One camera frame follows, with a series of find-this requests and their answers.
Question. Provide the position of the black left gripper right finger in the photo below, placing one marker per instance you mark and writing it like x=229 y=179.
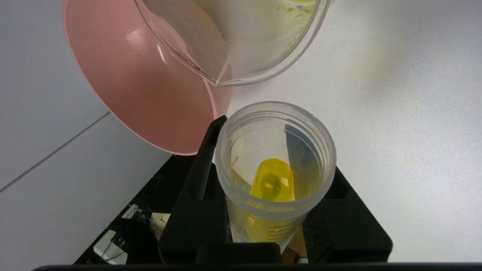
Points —
x=346 y=226

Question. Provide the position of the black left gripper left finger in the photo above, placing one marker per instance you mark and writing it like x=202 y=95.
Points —
x=196 y=222

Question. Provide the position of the test tube with yellow pigment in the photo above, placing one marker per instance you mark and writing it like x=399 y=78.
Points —
x=273 y=188

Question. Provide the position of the clear glass beaker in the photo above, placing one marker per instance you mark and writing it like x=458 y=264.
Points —
x=256 y=37

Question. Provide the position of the pink plastic bowl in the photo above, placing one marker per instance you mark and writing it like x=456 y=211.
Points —
x=150 y=94

